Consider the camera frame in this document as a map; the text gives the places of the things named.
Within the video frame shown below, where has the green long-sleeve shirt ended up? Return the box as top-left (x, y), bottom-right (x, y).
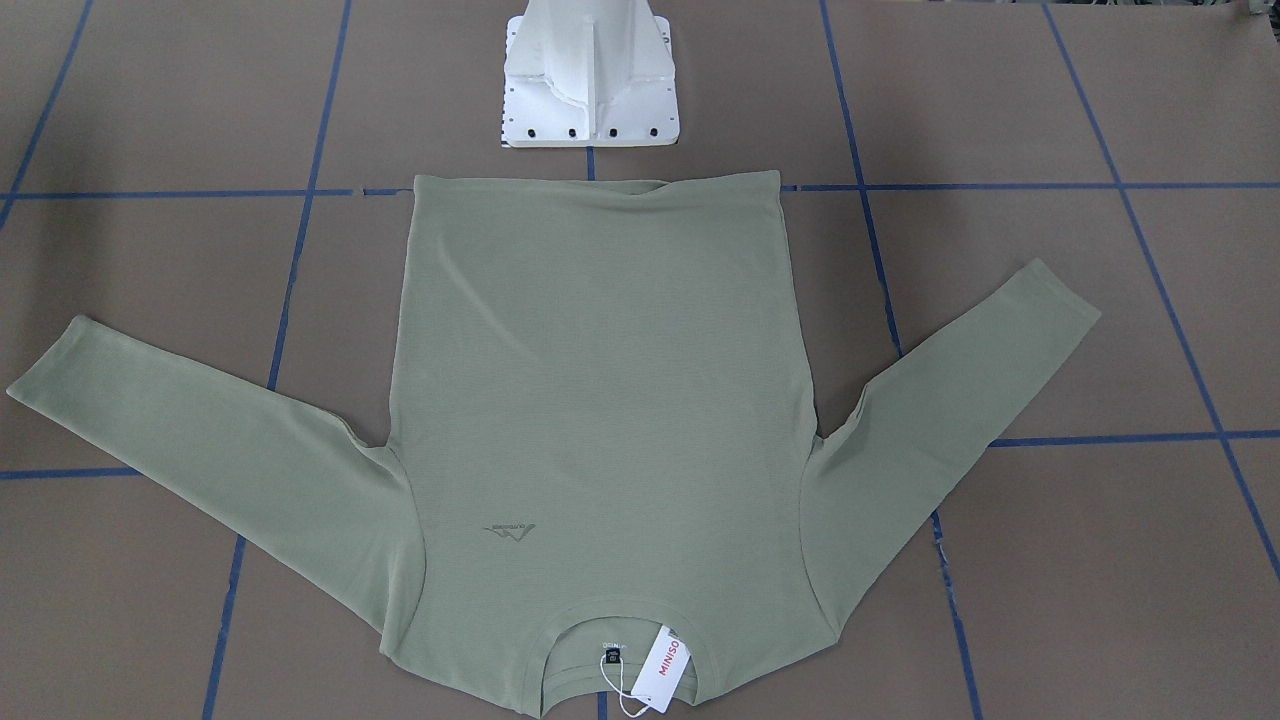
top-left (8, 170), bottom-right (1100, 717)

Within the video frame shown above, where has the white Miniso hang tag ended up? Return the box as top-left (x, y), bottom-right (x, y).
top-left (626, 626), bottom-right (691, 714)

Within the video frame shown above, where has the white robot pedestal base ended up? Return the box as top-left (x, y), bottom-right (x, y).
top-left (500, 1), bottom-right (681, 149)

